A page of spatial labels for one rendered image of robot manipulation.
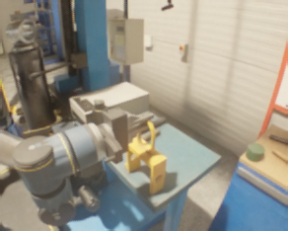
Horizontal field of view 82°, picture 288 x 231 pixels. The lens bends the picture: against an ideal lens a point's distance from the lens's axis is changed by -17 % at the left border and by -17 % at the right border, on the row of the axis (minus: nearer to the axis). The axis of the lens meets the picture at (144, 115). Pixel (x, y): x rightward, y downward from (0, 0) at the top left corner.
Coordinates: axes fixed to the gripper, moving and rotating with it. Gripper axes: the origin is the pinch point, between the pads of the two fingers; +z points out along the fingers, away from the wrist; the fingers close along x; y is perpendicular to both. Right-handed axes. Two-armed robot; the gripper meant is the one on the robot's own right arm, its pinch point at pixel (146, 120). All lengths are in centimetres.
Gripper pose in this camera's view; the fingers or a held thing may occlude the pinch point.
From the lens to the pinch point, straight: 61.5
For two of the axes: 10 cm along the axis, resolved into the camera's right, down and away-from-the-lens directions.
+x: -0.1, 8.6, 5.1
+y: -6.2, -4.0, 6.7
